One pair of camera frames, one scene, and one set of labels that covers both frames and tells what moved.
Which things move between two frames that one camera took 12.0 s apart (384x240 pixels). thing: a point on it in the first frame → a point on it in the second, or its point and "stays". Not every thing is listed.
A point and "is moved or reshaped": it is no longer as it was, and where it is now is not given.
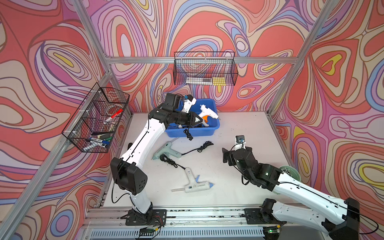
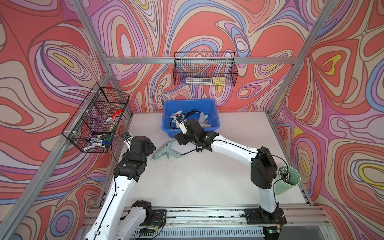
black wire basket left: (91, 127) stays
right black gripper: (226, 154) → (181, 138)
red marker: (116, 114) stays
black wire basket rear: (205, 68) stays
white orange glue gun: (206, 112) is moved or reshaped
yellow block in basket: (219, 81) stays
